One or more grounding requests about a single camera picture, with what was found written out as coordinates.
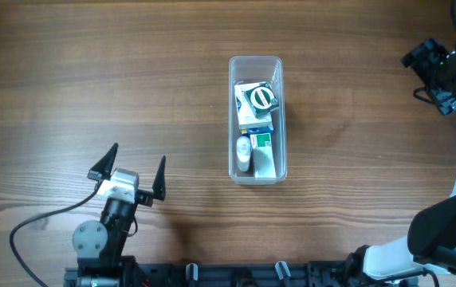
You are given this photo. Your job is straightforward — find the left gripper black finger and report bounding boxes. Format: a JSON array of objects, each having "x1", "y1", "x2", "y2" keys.
[
  {"x1": 152, "y1": 155, "x2": 166, "y2": 201},
  {"x1": 87, "y1": 143, "x2": 119, "y2": 182}
]

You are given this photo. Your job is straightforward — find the white spray bottle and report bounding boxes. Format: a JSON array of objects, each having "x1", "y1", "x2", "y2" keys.
[{"x1": 236, "y1": 136, "x2": 251, "y2": 172}]

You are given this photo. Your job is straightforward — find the white green medicine box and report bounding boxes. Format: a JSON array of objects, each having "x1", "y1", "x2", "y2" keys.
[{"x1": 250, "y1": 133, "x2": 277, "y2": 179}]

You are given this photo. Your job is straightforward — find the white blue medicine box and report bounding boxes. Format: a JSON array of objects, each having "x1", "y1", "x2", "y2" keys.
[{"x1": 234, "y1": 82, "x2": 273, "y2": 130}]

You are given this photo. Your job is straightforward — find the blue VapoDrops box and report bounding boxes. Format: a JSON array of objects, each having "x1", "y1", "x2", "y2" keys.
[{"x1": 241, "y1": 125, "x2": 274, "y2": 136}]

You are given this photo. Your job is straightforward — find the dark green round-label box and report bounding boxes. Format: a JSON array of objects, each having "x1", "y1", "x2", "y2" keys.
[{"x1": 243, "y1": 82, "x2": 279, "y2": 118}]

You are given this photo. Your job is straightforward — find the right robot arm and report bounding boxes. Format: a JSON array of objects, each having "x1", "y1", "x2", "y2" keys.
[{"x1": 340, "y1": 0, "x2": 456, "y2": 286}]

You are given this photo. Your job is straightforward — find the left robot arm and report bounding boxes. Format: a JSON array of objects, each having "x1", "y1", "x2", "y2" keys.
[{"x1": 72, "y1": 143, "x2": 166, "y2": 287}]

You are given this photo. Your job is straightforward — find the clear plastic container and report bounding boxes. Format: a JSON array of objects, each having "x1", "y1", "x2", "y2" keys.
[{"x1": 228, "y1": 56, "x2": 287, "y2": 185}]

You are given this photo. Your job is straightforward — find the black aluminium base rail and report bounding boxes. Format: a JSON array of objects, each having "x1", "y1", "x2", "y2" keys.
[{"x1": 63, "y1": 261, "x2": 419, "y2": 287}]

